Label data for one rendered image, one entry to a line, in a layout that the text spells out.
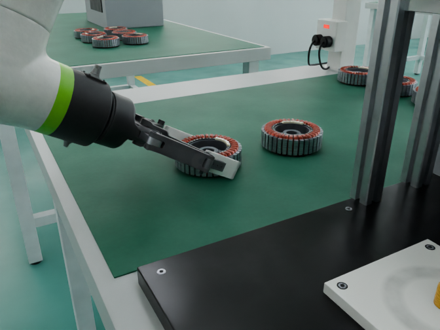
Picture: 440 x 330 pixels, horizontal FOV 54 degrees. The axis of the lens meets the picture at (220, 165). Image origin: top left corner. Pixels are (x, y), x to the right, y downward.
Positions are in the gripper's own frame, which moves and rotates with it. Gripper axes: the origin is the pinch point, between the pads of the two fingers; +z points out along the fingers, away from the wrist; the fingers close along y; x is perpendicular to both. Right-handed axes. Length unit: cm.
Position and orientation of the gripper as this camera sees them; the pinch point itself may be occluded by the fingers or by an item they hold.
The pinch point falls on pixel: (207, 154)
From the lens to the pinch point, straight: 71.8
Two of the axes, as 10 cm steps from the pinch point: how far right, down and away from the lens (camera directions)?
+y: -5.6, -3.5, 7.5
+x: -4.1, 9.0, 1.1
